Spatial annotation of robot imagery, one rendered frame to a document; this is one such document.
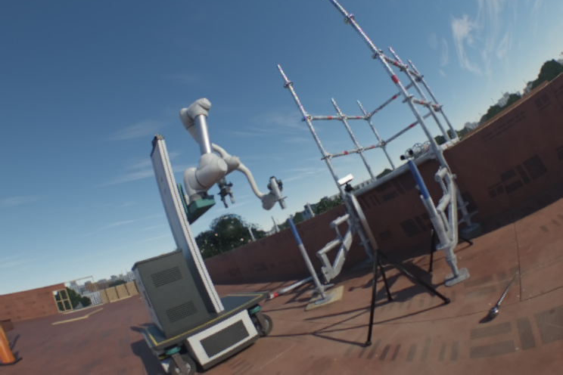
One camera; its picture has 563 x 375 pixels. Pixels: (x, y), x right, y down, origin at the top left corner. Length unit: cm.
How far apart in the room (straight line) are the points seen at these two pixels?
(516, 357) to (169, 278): 174
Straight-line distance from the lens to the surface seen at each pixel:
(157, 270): 165
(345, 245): 236
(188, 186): 184
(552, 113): 225
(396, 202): 244
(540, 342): 99
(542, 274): 131
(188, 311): 169
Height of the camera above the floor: 73
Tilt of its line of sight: 14 degrees up
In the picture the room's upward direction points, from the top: 24 degrees counter-clockwise
